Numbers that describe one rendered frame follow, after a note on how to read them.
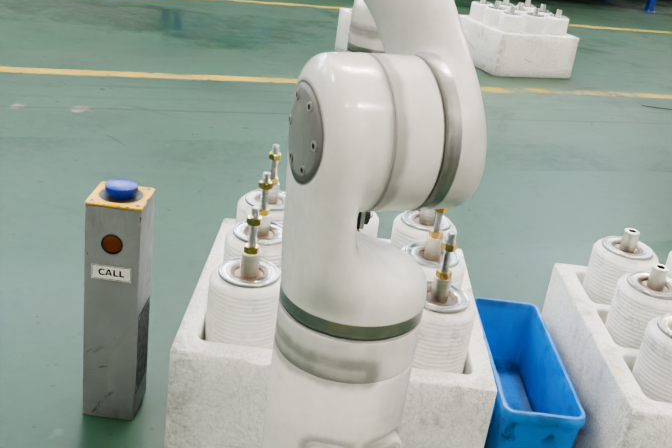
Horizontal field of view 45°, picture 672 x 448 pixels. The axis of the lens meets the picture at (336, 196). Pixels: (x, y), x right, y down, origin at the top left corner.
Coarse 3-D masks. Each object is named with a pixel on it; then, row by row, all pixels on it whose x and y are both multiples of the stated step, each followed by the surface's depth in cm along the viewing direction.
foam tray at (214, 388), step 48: (384, 240) 131; (192, 336) 98; (480, 336) 107; (192, 384) 97; (240, 384) 97; (432, 384) 96; (480, 384) 97; (192, 432) 100; (240, 432) 100; (432, 432) 99; (480, 432) 98
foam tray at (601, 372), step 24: (552, 288) 131; (576, 288) 124; (552, 312) 130; (576, 312) 119; (600, 312) 119; (552, 336) 128; (576, 336) 118; (600, 336) 111; (576, 360) 116; (600, 360) 108; (624, 360) 108; (576, 384) 115; (600, 384) 107; (624, 384) 101; (600, 408) 106; (624, 408) 98; (648, 408) 97; (600, 432) 105; (624, 432) 98; (648, 432) 97
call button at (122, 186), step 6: (114, 180) 101; (120, 180) 102; (126, 180) 102; (132, 180) 102; (108, 186) 100; (114, 186) 100; (120, 186) 100; (126, 186) 100; (132, 186) 100; (108, 192) 100; (114, 192) 99; (120, 192) 99; (126, 192) 100; (132, 192) 100; (120, 198) 100; (126, 198) 100
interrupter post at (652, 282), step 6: (654, 264) 111; (660, 264) 111; (654, 270) 110; (660, 270) 110; (666, 270) 110; (654, 276) 110; (660, 276) 110; (666, 276) 110; (648, 282) 111; (654, 282) 110; (660, 282) 110; (654, 288) 111; (660, 288) 111
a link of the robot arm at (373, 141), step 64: (320, 64) 44; (384, 64) 45; (320, 128) 43; (384, 128) 43; (320, 192) 44; (384, 192) 45; (320, 256) 46; (384, 256) 50; (320, 320) 48; (384, 320) 47
